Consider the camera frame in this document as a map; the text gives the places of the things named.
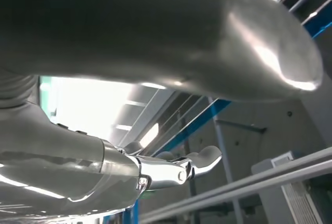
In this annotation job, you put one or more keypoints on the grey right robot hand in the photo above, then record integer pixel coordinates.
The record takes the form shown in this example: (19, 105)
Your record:
(65, 167)

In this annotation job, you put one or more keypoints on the blue steel rack upright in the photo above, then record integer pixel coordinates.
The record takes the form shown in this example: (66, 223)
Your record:
(130, 214)

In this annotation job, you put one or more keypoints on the long ceiling lamp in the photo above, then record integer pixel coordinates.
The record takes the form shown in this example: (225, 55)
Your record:
(149, 135)

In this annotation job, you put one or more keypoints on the blue steel overhead beam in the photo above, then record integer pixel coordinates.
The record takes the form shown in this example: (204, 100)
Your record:
(197, 121)

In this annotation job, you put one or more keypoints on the white ceiling air conditioner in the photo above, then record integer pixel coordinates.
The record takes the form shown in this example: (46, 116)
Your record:
(298, 202)

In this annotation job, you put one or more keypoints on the grey ceiling rail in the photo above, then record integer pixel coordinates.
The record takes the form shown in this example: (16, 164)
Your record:
(259, 181)

